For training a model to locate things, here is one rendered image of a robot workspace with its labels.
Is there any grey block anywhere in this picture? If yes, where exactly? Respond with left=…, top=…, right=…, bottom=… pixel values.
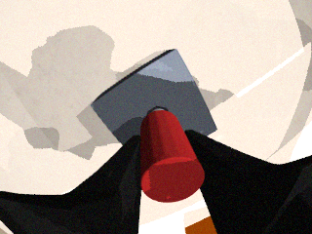
left=90, top=50, right=218, bottom=145

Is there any red marker cap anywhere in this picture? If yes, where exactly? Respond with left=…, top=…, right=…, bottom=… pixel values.
left=140, top=110, right=206, bottom=203

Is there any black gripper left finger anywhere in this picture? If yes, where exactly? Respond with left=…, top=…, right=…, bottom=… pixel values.
left=0, top=136, right=141, bottom=234

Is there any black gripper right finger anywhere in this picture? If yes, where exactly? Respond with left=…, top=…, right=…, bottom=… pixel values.
left=185, top=130, right=312, bottom=234

